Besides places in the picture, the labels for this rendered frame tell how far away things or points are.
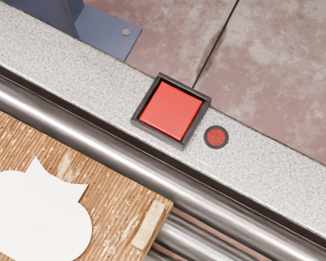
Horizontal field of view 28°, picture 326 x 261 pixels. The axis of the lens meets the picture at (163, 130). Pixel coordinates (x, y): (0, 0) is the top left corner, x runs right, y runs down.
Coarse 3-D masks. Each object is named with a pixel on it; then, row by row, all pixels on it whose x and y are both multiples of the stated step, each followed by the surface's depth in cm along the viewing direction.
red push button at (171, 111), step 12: (168, 84) 83; (156, 96) 82; (168, 96) 82; (180, 96) 82; (192, 96) 82; (156, 108) 82; (168, 108) 82; (180, 108) 81; (192, 108) 81; (144, 120) 81; (156, 120) 81; (168, 120) 81; (180, 120) 81; (192, 120) 81; (168, 132) 80; (180, 132) 80
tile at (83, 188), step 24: (0, 192) 77; (24, 192) 77; (48, 192) 77; (72, 192) 77; (0, 216) 76; (24, 216) 76; (48, 216) 76; (72, 216) 76; (0, 240) 75; (24, 240) 75; (48, 240) 75; (72, 240) 75
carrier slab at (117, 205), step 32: (0, 128) 80; (32, 128) 80; (0, 160) 79; (32, 160) 79; (64, 160) 79; (96, 192) 77; (128, 192) 77; (96, 224) 76; (128, 224) 76; (160, 224) 76; (0, 256) 75; (96, 256) 75; (128, 256) 75
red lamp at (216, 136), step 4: (212, 132) 82; (216, 132) 82; (220, 132) 82; (208, 136) 82; (212, 136) 82; (216, 136) 82; (220, 136) 82; (224, 136) 82; (208, 140) 81; (212, 140) 81; (216, 140) 81; (220, 140) 81; (224, 140) 81; (216, 144) 81
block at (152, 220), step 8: (152, 208) 74; (160, 208) 74; (152, 216) 74; (160, 216) 74; (144, 224) 73; (152, 224) 73; (144, 232) 73; (152, 232) 73; (136, 240) 73; (144, 240) 73; (136, 248) 73; (144, 248) 73
